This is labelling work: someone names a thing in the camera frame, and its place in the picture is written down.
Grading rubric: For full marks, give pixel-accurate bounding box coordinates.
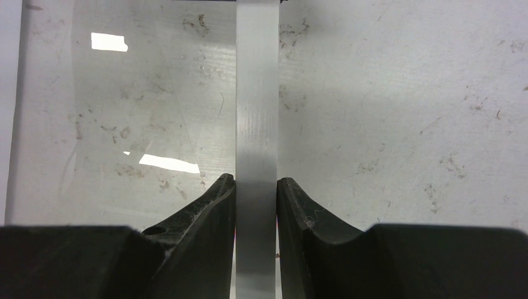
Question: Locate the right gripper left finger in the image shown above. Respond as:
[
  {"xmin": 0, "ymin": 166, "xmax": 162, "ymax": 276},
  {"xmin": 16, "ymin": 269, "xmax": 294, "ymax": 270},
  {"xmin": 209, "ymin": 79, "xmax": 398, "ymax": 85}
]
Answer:
[{"xmin": 1, "ymin": 174, "xmax": 236, "ymax": 298}]

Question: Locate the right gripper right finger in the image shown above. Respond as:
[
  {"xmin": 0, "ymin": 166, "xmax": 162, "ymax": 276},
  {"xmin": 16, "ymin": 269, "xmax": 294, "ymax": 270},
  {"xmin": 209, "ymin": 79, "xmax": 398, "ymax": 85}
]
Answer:
[{"xmin": 277, "ymin": 178, "xmax": 527, "ymax": 298}]

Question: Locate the clear acrylic sheet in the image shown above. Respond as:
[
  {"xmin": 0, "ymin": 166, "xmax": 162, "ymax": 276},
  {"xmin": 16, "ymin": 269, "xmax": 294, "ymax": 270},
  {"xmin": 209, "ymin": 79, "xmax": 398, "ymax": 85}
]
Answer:
[{"xmin": 6, "ymin": 1, "xmax": 236, "ymax": 230}]

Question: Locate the white wooden picture frame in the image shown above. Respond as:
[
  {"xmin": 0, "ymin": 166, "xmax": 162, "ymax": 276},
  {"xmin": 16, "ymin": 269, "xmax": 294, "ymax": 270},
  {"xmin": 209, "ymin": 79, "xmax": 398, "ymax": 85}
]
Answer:
[{"xmin": 235, "ymin": 1, "xmax": 280, "ymax": 298}]

